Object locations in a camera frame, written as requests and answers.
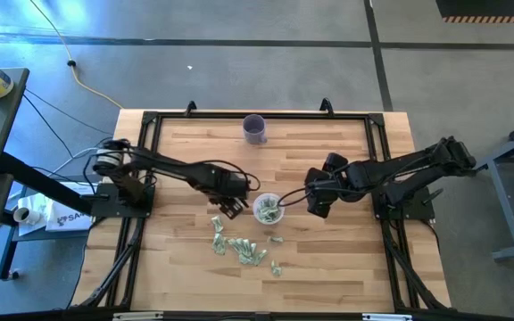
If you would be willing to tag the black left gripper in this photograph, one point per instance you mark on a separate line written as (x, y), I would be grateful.
(230, 185)

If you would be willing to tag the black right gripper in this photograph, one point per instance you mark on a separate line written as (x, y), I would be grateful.
(321, 196)

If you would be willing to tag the green white sweetener packet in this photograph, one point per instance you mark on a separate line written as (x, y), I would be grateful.
(253, 248)
(267, 203)
(275, 212)
(244, 259)
(217, 224)
(219, 244)
(232, 243)
(277, 239)
(246, 246)
(239, 245)
(263, 214)
(276, 268)

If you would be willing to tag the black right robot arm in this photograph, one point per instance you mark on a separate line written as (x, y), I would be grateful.
(400, 167)

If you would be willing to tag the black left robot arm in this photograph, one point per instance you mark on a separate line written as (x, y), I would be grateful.
(172, 167)

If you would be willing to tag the clear plastic cup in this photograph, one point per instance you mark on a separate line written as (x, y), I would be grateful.
(268, 208)

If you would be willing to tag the scattered green wrapped candies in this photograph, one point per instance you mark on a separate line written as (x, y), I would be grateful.
(259, 257)

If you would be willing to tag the purple plastic cup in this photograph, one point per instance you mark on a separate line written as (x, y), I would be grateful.
(254, 129)

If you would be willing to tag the silver table clamp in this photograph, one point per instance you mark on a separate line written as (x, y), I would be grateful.
(387, 317)
(137, 316)

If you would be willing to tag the printed white bag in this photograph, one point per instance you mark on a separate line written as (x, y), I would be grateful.
(67, 220)

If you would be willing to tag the grey metal cart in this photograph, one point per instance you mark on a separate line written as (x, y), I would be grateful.
(502, 196)

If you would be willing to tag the black desk beam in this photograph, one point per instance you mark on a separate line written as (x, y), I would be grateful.
(38, 183)

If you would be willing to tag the white paper sheet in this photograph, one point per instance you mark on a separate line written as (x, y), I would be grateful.
(27, 228)

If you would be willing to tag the white tape roll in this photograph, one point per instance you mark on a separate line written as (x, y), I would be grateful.
(26, 215)

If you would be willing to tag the blue metal stand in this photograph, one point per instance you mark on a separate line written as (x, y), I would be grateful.
(5, 254)

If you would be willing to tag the black hazard striped mat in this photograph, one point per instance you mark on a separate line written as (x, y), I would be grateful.
(489, 9)

